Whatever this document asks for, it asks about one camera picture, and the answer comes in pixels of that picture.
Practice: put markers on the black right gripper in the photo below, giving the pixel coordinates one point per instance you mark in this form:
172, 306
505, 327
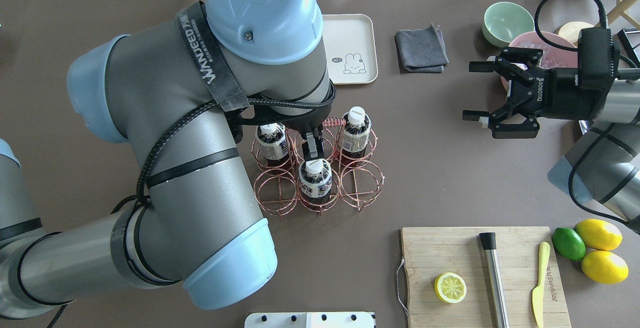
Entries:
559, 90

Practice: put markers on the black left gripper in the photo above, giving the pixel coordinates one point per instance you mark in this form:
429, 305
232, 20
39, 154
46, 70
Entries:
314, 146

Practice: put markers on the copper wire bottle basket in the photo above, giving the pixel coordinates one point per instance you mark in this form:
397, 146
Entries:
358, 184

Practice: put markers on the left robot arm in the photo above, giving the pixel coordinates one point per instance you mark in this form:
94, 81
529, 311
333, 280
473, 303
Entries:
179, 93

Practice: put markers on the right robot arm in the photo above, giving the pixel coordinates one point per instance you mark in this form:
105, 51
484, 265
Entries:
599, 167

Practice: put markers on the tea bottle white cap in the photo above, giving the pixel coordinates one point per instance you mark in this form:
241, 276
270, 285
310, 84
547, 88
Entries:
274, 145
355, 135
315, 181

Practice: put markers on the grey folded cloth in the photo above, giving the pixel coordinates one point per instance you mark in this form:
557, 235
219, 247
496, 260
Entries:
422, 50

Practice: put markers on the mint green bowl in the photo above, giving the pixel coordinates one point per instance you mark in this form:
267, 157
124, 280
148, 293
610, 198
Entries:
504, 21

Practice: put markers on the pink ribbed ice bowl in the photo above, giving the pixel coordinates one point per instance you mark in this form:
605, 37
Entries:
552, 57

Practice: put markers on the round wooden stand base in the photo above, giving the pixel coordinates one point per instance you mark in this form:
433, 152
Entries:
570, 31

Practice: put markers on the cream rabbit tray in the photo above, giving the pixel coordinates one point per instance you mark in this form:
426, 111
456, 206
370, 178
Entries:
351, 53

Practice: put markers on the bamboo cutting board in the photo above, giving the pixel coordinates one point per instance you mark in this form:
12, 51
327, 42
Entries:
431, 251

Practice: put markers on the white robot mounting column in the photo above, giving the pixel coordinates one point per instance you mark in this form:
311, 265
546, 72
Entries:
317, 319

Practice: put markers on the green lime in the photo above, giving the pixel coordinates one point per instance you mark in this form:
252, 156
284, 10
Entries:
568, 243

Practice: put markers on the yellow lemon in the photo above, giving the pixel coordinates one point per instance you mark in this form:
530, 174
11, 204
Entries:
599, 234
605, 267

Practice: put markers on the half lemon slice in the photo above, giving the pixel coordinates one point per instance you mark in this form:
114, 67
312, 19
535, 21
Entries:
450, 288

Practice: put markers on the yellow plastic knife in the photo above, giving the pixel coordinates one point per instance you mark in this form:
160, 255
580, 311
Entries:
537, 293

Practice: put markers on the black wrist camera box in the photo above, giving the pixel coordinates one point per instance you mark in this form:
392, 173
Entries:
597, 59

